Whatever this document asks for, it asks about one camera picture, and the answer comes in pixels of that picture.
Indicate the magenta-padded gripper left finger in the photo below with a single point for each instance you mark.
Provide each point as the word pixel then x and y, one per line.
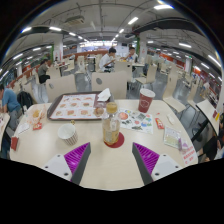
pixel 77 157

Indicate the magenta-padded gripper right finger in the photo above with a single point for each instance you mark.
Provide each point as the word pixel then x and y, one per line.
pixel 147 157

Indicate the flat round red coaster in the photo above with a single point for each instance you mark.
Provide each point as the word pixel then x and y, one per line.
pixel 119 142

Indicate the small red sauce packet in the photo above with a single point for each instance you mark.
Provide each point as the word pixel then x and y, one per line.
pixel 159 123

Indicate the colourful printed flyer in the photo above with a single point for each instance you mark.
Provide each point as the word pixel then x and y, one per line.
pixel 136 120

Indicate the pink printed leaflet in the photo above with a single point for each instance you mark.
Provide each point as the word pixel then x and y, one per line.
pixel 189 154

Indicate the clear drink bottle yellow cap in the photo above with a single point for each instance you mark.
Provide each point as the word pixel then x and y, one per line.
pixel 110 128

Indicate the small white packet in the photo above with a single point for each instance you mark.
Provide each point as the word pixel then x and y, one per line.
pixel 170 119

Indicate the small red carton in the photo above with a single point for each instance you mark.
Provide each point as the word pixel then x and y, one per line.
pixel 37 126

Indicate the small round bun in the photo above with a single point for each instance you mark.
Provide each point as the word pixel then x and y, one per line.
pixel 99 111

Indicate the printed paper tray liner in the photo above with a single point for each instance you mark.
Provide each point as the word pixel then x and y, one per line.
pixel 73 106

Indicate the dark brown food tray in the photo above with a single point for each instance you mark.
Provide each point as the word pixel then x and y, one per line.
pixel 53 108

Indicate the red paper cup white lid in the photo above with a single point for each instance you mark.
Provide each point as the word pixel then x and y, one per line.
pixel 145 101

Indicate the crumpled clear food wrapper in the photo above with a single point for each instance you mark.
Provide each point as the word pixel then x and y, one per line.
pixel 36 114

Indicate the white folded paper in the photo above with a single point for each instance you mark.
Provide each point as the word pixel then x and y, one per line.
pixel 23 128

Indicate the person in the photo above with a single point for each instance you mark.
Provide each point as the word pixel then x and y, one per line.
pixel 213 146
pixel 10 101
pixel 42 70
pixel 132 55
pixel 106 60

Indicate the white crumpled napkin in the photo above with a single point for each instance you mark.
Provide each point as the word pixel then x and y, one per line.
pixel 104 95

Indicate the beige wooden chair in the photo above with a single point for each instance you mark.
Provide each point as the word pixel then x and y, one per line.
pixel 61 87
pixel 111 83

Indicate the group of beige chairs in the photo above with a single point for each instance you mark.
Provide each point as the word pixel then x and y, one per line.
pixel 173 90

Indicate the beige side table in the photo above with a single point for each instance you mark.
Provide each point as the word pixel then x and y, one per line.
pixel 207 111

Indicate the black backpack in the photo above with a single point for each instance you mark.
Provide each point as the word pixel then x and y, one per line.
pixel 25 99

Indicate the ceiling air conditioner unit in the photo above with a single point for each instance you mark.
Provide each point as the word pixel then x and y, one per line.
pixel 74 20

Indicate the group of ceiling lights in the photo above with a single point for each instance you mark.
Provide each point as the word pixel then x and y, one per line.
pixel 132 20

